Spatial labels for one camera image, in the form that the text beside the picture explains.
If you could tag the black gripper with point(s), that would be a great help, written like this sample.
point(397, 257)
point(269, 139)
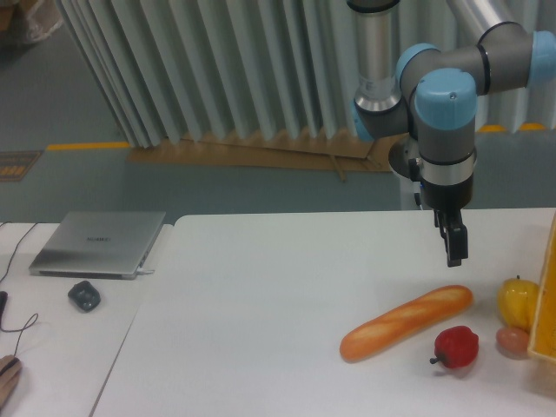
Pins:
point(445, 188)

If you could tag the yellow wicker basket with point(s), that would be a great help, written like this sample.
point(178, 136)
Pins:
point(542, 336)

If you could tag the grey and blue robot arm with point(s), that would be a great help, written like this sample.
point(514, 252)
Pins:
point(433, 96)

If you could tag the yellow toy bell pepper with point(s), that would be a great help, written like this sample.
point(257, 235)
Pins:
point(517, 301)

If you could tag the red toy bell pepper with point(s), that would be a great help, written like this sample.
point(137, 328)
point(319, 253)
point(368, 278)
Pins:
point(455, 347)

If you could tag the person's hand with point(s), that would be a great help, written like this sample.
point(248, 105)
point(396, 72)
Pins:
point(11, 368)

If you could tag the toy baguette bread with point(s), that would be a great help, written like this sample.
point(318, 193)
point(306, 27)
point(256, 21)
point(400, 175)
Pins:
point(382, 332)

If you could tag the flattened brown cardboard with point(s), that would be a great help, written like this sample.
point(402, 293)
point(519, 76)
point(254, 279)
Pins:
point(341, 154)

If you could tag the brown toy egg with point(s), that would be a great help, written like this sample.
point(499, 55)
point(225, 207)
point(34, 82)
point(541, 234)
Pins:
point(512, 342)

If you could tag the white folding partition screen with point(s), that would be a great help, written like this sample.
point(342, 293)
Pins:
point(170, 69)

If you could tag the silver closed laptop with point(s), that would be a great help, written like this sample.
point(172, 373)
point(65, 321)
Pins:
point(111, 244)

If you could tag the small black device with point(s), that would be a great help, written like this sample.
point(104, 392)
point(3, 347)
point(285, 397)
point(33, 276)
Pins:
point(85, 296)

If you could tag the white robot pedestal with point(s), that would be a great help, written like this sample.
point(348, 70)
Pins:
point(408, 191)

